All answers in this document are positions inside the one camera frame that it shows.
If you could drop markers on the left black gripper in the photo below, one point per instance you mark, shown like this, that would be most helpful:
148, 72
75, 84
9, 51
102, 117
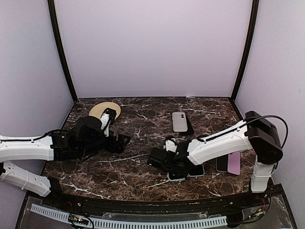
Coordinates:
120, 146

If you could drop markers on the lavender phone case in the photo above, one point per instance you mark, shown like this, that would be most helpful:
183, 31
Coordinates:
197, 171

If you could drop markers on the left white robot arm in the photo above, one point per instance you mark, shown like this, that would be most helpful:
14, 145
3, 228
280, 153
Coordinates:
32, 148

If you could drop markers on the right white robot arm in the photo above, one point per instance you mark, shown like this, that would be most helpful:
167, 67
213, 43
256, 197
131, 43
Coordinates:
256, 133

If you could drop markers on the grey clear phone case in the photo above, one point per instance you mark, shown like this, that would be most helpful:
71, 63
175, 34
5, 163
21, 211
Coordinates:
179, 122

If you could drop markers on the black phone face up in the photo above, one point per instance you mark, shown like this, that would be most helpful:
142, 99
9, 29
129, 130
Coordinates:
222, 163

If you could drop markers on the pink phone face down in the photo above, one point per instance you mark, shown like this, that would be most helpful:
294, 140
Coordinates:
234, 163

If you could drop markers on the beige round plate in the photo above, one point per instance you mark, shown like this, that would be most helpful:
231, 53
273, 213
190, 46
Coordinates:
98, 109

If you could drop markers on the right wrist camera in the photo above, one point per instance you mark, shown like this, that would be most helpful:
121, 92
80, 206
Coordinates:
170, 144

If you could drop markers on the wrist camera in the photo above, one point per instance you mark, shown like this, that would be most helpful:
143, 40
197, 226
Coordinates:
170, 144
107, 119

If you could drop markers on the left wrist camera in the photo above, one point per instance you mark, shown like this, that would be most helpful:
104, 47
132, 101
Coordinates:
107, 119

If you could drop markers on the white slotted cable duct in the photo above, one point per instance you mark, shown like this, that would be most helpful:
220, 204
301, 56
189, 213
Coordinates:
85, 222

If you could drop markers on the left black frame post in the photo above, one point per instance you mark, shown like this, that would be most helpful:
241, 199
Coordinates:
60, 49

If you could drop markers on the black frame post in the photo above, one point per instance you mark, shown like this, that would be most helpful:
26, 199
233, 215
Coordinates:
60, 49
246, 51

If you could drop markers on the right black frame post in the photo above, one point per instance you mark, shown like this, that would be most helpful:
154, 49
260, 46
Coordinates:
246, 51

